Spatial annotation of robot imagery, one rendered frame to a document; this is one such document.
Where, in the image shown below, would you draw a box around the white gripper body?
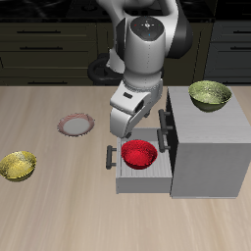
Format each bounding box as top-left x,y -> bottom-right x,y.
109,97 -> 154,138

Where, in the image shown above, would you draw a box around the red bowl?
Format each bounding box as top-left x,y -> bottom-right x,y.
120,139 -> 159,171

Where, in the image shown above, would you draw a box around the white plate with pink rim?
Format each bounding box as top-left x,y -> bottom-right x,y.
56,112 -> 96,138

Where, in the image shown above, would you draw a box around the green bowl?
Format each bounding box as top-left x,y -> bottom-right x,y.
187,79 -> 233,113

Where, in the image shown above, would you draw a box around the yellow bowl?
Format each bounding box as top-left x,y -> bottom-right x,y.
0,150 -> 38,182

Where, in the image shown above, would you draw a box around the grey cabinet drawer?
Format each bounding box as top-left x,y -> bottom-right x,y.
105,127 -> 175,195

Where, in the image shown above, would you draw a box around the grey cabinet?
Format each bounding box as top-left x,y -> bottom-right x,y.
156,85 -> 251,200

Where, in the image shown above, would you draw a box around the dark kitchen cupboards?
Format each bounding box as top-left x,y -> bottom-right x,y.
0,0 -> 251,87

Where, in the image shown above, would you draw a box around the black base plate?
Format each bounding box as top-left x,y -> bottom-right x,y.
86,53 -> 126,82

